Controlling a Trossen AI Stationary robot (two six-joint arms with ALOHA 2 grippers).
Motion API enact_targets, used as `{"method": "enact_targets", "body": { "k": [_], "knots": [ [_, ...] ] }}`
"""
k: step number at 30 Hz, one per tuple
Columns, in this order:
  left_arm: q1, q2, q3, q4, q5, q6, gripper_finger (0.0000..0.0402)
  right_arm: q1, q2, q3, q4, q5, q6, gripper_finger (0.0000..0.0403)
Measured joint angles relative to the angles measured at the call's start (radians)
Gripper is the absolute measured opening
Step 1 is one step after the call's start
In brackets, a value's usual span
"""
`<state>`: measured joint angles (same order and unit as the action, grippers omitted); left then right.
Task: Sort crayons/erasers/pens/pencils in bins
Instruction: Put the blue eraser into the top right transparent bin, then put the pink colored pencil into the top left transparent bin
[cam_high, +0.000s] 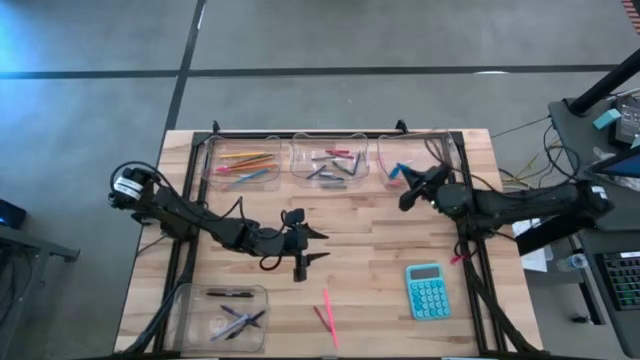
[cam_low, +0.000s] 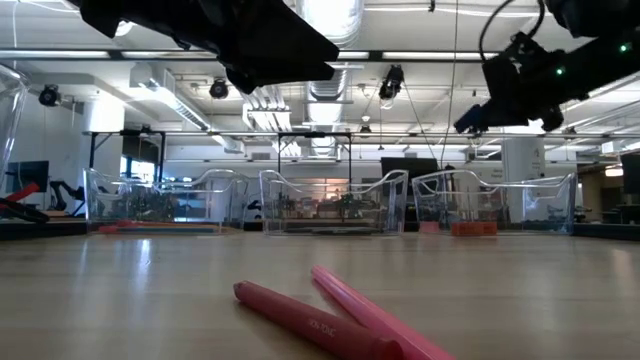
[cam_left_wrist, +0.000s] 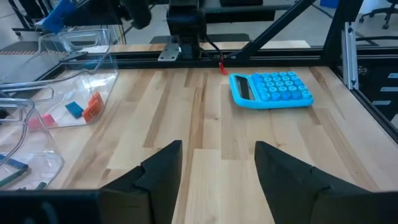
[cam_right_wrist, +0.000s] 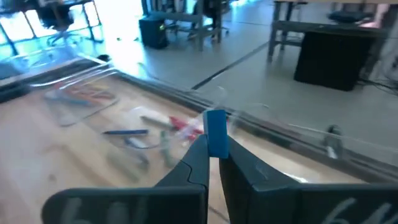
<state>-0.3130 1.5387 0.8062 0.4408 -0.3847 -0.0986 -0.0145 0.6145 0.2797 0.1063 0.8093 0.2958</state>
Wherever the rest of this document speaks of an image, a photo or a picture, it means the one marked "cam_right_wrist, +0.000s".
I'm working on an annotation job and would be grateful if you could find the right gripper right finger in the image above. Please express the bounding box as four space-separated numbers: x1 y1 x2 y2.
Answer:
219 136 398 224

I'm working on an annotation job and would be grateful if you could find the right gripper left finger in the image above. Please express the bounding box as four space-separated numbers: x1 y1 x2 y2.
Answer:
41 133 210 224

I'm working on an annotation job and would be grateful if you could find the blue wedge eraser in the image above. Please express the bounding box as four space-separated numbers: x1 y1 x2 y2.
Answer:
203 109 230 159

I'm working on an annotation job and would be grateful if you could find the red pen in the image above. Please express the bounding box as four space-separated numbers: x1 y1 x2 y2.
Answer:
169 116 205 141

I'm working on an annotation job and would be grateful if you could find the dark blue marker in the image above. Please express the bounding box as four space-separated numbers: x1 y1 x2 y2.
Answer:
102 129 149 136

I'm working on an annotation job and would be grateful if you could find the black table clamp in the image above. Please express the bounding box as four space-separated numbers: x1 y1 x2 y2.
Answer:
323 124 345 160

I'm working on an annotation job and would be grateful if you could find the black cabinet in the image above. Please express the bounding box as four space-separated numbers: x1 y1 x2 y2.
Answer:
294 30 379 92

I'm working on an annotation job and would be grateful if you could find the black computer tower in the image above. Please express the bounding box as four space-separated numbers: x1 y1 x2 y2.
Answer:
139 17 171 50

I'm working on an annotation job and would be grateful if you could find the person's hand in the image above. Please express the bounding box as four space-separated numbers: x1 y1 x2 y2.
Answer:
360 2 389 29

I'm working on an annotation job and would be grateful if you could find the black office chair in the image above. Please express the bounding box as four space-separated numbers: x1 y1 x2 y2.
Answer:
35 0 75 46

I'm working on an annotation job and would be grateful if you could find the gray desk frame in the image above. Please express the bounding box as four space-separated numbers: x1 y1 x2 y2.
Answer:
267 0 398 63

